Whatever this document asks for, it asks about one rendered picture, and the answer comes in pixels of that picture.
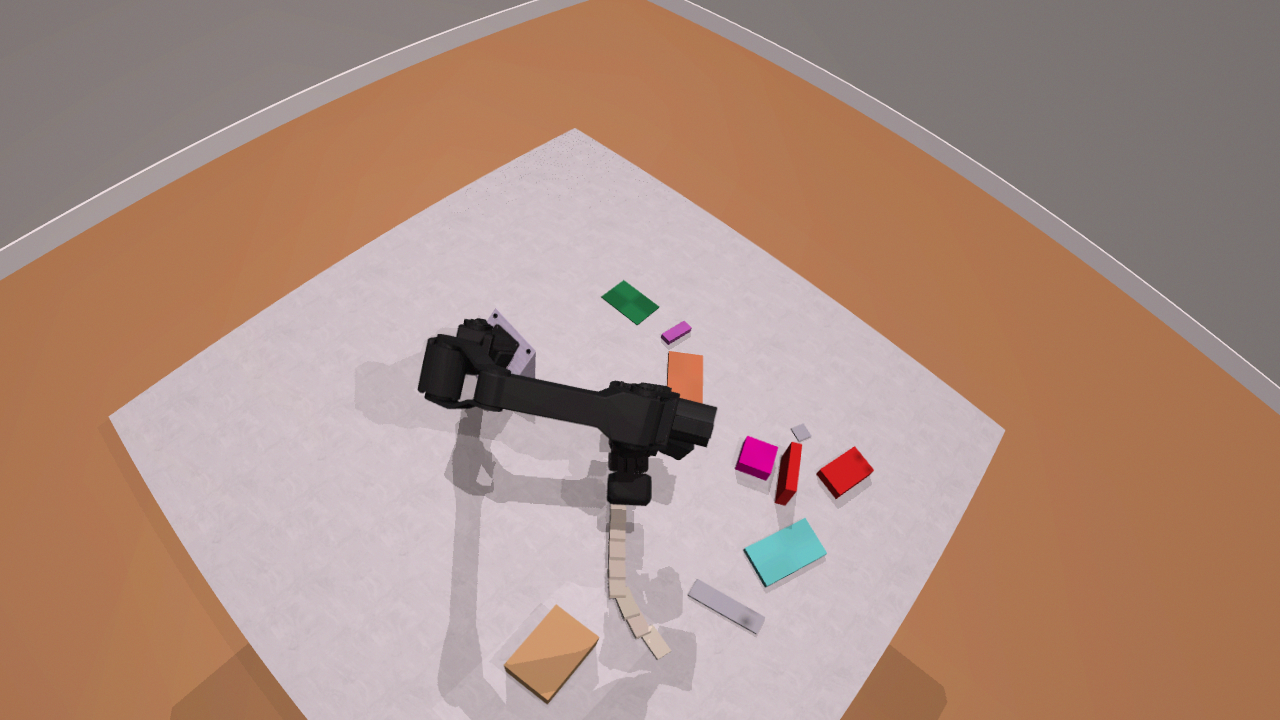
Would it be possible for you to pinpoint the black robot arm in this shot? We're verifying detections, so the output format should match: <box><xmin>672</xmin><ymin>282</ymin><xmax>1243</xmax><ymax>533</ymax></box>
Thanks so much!
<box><xmin>419</xmin><ymin>318</ymin><xmax>717</xmax><ymax>460</ymax></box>

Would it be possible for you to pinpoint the red rectangular block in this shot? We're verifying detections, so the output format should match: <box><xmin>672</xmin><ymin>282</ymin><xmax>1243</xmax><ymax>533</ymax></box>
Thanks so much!
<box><xmin>817</xmin><ymin>446</ymin><xmax>874</xmax><ymax>498</ymax></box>
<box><xmin>774</xmin><ymin>442</ymin><xmax>803</xmax><ymax>506</ymax></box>

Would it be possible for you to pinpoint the purple rectangular block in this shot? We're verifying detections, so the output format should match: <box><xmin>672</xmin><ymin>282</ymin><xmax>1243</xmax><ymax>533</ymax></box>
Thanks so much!
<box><xmin>660</xmin><ymin>320</ymin><xmax>692</xmax><ymax>345</ymax></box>

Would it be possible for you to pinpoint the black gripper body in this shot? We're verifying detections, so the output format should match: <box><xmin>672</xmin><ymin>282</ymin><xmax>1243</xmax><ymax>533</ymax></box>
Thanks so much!
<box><xmin>607</xmin><ymin>439</ymin><xmax>652</xmax><ymax>506</ymax></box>

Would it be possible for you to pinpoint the teal flat rectangular block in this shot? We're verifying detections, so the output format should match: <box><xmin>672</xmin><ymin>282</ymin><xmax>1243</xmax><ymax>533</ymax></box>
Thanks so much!
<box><xmin>744</xmin><ymin>518</ymin><xmax>827</xmax><ymax>587</ymax></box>

